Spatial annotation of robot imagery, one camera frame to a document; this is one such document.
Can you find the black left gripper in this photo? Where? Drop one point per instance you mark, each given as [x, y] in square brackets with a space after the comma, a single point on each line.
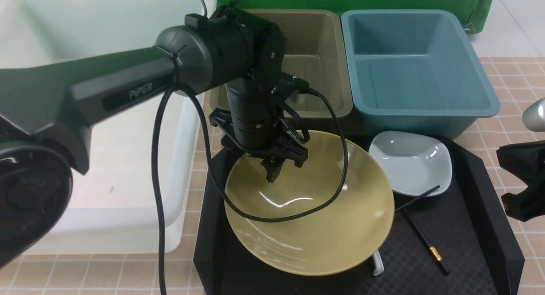
[253, 122]

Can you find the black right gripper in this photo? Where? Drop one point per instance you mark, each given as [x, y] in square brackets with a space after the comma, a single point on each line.
[526, 161]

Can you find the yellow noodle bowl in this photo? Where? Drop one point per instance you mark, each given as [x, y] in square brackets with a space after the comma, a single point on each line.
[334, 239]

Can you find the small white square dish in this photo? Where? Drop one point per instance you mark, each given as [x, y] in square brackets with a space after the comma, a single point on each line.
[413, 163]

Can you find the white ceramic soup spoon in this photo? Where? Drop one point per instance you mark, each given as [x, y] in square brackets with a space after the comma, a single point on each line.
[378, 264]

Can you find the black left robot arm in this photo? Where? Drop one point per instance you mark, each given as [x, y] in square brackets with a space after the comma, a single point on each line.
[47, 112]

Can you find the beige grid tablecloth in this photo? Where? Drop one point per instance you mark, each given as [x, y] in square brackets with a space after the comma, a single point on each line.
[518, 82]

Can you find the black plastic serving tray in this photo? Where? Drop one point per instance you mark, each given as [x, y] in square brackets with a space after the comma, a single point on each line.
[457, 243]

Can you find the olive brown plastic bin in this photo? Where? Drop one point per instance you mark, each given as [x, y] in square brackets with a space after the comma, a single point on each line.
[315, 53]

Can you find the teal plastic bin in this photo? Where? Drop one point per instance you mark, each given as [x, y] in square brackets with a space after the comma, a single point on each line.
[415, 71]

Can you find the large white plastic tub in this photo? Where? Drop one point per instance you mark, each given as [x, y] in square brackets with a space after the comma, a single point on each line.
[112, 209]

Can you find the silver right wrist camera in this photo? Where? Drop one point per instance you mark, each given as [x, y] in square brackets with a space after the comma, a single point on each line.
[534, 116]

